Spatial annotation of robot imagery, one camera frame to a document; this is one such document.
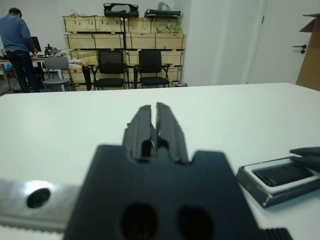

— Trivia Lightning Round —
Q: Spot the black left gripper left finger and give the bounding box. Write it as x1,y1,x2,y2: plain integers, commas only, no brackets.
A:
122,104,154,161

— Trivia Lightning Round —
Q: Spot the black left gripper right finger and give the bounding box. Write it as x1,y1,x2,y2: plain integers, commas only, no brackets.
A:
155,101,189,165

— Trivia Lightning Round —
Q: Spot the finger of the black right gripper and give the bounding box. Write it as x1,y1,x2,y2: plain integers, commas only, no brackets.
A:
289,146,320,158
291,155,320,173

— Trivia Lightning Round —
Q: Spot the black box base white insert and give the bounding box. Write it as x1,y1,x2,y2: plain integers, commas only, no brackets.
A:
235,154,320,209

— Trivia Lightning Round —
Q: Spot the brown cardboard box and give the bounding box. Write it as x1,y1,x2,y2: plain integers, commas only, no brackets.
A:
295,13,320,90

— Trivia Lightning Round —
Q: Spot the black mesh chair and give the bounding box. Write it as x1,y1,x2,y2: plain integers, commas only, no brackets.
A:
82,49,129,91
134,50,174,90

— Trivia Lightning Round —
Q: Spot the grey chair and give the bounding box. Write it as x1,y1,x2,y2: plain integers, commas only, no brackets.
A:
42,56,76,93

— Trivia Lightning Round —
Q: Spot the white door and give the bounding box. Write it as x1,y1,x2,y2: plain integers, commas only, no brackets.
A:
246,0,320,86

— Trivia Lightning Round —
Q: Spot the long black bag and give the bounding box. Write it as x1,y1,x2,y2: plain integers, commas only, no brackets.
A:
143,8,182,19

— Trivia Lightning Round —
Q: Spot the black bag with white openings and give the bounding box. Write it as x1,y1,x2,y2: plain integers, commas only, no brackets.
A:
103,2,140,18

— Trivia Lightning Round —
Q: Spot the clear plastic bag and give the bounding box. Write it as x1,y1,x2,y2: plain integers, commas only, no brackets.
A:
157,1,177,11

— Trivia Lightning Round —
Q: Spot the black computer monitor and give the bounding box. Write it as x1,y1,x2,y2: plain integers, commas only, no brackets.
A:
29,36,43,53

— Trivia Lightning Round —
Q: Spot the person in blue jacket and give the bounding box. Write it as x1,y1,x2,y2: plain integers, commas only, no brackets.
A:
0,7,41,94

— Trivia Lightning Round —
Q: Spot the black door handle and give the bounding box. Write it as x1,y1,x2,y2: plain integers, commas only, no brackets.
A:
292,44,308,55

